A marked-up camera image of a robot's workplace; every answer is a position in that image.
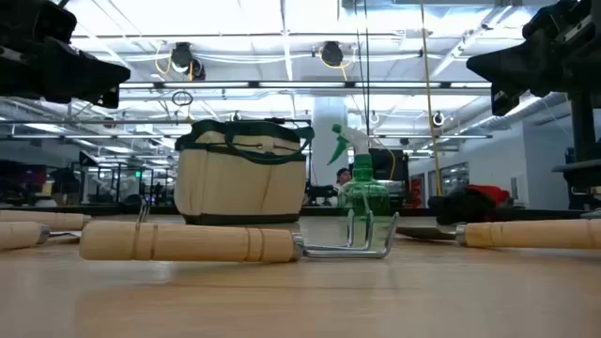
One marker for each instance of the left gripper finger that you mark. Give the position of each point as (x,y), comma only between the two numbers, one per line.
(84,75)
(110,97)

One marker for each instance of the black background monitor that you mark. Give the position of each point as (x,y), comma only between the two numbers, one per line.
(382,164)

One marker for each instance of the white building pillar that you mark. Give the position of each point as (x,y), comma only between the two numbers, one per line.
(326,141)

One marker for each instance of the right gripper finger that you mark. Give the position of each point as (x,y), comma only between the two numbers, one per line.
(512,68)
(500,103)

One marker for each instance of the person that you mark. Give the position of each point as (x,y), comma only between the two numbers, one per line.
(343,176)

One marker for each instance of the green clear spray bottle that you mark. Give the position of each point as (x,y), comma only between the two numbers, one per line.
(364,192)

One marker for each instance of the black aluminium table frame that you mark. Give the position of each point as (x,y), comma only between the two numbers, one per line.
(94,210)

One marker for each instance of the black background workstation frame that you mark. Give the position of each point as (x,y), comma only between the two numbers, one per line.
(84,159)

